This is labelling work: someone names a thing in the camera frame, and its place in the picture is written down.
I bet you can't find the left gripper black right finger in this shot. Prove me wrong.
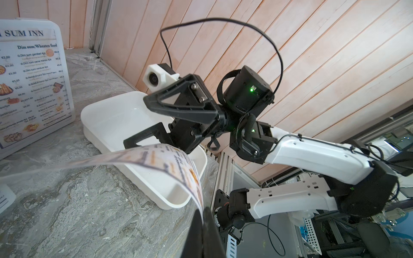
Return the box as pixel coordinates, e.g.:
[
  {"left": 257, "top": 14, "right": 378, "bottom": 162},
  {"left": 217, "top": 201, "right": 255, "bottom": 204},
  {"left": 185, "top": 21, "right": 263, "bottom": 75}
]
[{"left": 204, "top": 207, "right": 226, "bottom": 258}]

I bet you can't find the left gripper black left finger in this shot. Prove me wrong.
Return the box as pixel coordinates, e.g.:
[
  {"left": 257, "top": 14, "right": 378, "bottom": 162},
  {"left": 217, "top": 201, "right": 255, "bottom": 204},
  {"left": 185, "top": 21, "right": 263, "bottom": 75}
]
[{"left": 181, "top": 210, "right": 203, "bottom": 258}]

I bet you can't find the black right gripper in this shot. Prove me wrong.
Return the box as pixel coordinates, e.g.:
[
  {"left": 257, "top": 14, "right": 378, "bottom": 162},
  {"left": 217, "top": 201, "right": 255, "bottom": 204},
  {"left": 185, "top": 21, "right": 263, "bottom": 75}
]
[{"left": 123, "top": 66, "right": 277, "bottom": 164}]

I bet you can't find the white menu holder front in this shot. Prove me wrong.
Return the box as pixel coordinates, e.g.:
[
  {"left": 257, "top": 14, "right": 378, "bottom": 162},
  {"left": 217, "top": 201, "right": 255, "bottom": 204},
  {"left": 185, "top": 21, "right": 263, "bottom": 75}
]
[{"left": 0, "top": 18, "right": 76, "bottom": 160}]

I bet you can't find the white menu holder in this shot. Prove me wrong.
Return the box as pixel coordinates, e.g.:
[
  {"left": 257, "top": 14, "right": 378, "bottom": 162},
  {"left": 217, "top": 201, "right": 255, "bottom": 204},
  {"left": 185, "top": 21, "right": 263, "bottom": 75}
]
[
  {"left": 0, "top": 18, "right": 76, "bottom": 160},
  {"left": 0, "top": 184, "right": 16, "bottom": 213}
]

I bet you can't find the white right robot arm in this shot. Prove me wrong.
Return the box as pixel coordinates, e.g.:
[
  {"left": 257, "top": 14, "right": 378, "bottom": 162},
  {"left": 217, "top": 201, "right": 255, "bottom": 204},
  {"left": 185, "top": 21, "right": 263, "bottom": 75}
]
[{"left": 123, "top": 63, "right": 399, "bottom": 230}]

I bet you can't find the white plastic tray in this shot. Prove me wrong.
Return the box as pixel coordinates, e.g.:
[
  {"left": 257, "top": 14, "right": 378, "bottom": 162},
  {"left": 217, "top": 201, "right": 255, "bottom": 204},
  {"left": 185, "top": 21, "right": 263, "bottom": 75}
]
[{"left": 81, "top": 91, "right": 207, "bottom": 210}]

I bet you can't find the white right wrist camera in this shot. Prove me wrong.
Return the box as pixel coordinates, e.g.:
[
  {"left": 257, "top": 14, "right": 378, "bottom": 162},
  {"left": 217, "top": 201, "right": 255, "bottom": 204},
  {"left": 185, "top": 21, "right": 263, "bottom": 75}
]
[{"left": 143, "top": 63, "right": 180, "bottom": 93}]

